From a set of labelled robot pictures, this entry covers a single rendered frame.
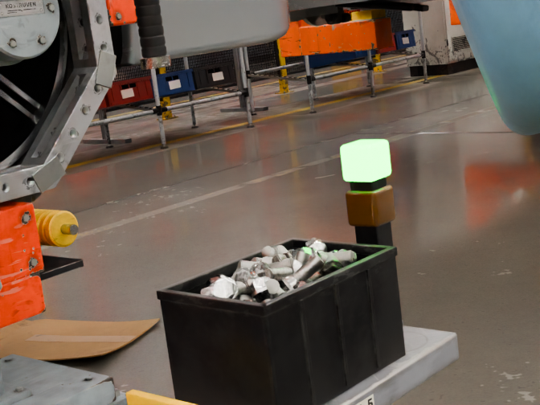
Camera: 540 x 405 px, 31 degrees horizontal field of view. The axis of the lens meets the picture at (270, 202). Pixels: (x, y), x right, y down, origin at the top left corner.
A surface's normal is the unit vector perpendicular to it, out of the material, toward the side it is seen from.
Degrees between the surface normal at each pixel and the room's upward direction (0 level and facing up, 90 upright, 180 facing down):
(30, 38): 90
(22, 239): 90
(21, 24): 90
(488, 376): 0
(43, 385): 0
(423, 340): 0
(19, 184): 90
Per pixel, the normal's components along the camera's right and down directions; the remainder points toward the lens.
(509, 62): -0.41, 0.76
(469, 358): -0.12, -0.97
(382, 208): 0.76, 0.04
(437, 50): -0.67, 0.22
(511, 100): -0.47, 0.85
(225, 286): -0.12, -0.17
